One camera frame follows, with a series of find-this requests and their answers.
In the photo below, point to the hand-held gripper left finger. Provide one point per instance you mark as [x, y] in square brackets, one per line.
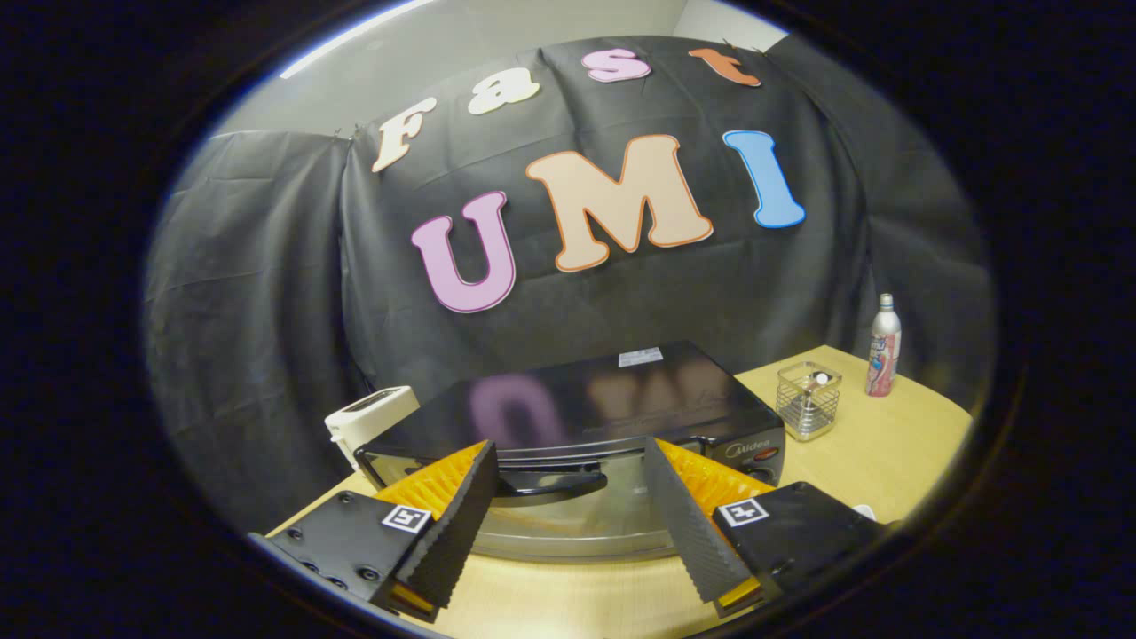
[457, 532]

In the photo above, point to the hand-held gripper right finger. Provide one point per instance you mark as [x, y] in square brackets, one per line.
[688, 532]

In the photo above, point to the black toaster oven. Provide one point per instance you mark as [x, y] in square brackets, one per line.
[621, 399]

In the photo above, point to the white pop-up toaster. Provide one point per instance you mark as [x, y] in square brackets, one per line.
[368, 422]

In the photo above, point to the white rectangular plate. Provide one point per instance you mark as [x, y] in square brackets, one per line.
[865, 512]

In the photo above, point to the silver pink-label bottle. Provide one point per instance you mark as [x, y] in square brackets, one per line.
[883, 355]

